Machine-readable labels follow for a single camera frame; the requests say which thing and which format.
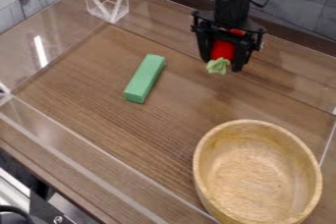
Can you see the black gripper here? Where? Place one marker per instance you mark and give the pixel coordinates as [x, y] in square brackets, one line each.
[247, 33]

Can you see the red plush strawberry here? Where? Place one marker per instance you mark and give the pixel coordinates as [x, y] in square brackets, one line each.
[220, 57]

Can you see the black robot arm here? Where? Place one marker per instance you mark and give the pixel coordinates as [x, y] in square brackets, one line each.
[229, 12]

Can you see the green rectangular block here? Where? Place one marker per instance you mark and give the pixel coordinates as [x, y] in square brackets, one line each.
[144, 78]

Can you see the wooden bowl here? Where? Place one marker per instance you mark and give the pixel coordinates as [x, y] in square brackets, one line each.
[256, 174]

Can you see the clear acrylic corner bracket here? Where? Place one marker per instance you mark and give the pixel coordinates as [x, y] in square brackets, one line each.
[107, 10]

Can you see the clear acrylic tray wall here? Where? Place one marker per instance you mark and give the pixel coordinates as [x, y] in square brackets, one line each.
[117, 156]

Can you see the black table leg frame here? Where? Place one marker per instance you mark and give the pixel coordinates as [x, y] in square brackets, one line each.
[27, 192]

